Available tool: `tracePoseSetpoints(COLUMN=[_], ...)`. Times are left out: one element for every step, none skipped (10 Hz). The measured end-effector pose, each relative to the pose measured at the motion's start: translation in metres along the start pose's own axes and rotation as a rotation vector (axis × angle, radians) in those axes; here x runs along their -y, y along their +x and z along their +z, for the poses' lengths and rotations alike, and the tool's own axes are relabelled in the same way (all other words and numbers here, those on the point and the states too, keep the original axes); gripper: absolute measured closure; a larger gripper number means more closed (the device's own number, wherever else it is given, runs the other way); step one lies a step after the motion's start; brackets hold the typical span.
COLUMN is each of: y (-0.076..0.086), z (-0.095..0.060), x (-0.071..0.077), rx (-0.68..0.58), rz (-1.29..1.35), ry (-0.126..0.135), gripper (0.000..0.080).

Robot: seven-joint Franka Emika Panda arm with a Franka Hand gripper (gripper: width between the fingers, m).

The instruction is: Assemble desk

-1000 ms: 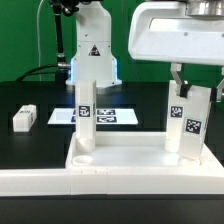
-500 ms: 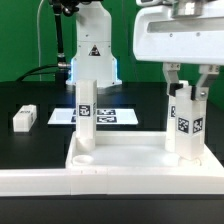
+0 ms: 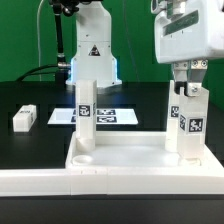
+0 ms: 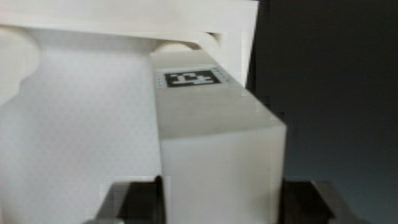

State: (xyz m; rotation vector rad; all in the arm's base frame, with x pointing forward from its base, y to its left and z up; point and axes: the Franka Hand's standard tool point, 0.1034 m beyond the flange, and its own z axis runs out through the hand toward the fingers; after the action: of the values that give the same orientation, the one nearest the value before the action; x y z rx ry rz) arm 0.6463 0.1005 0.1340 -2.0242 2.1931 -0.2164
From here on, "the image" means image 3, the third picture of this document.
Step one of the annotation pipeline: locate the fiducial marker sheet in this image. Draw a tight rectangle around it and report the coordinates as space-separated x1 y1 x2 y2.
48 108 138 125

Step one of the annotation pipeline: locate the grey thin cable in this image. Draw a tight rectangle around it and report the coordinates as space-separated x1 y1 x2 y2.
35 0 46 82

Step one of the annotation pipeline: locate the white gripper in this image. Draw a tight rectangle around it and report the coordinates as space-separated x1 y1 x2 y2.
151 0 224 97

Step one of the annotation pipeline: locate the white desk top tray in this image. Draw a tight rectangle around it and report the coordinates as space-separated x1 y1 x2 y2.
66 131 224 172

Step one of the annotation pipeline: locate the black cable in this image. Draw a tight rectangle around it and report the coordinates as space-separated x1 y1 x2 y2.
15 64 59 82

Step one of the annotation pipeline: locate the white L-shaped fence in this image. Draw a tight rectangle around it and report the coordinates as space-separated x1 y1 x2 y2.
0 167 224 197

